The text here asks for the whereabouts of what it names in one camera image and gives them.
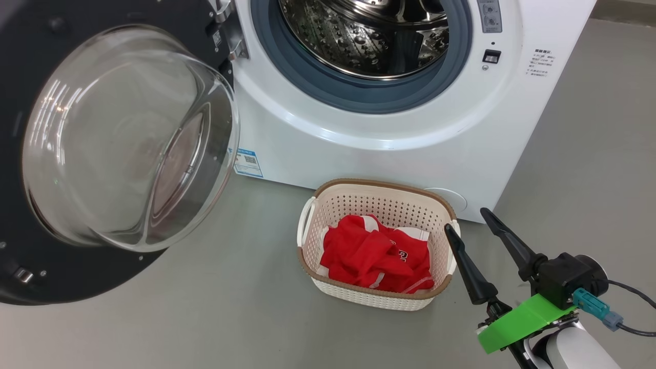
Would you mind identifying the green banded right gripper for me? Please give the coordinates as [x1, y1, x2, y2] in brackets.
[443, 207, 578, 369]

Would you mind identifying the red garment white trim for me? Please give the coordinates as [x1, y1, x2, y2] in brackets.
[318, 214, 436, 294]

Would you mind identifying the round glass washing machine door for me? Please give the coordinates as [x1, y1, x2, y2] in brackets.
[0, 0, 242, 306]

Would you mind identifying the cream perforated basket brown rim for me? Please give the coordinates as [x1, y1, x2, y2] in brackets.
[297, 178, 461, 312]

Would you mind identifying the white front-load washing machine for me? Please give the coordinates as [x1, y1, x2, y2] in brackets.
[225, 0, 598, 224]

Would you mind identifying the grey warning sticker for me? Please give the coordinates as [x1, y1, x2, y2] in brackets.
[476, 0, 503, 34]

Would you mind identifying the blue white energy label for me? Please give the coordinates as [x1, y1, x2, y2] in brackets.
[234, 148, 264, 179]

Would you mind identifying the teal cable connector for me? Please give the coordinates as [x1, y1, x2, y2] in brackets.
[572, 288, 625, 332]

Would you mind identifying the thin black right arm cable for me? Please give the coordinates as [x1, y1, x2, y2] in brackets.
[607, 279, 656, 338]

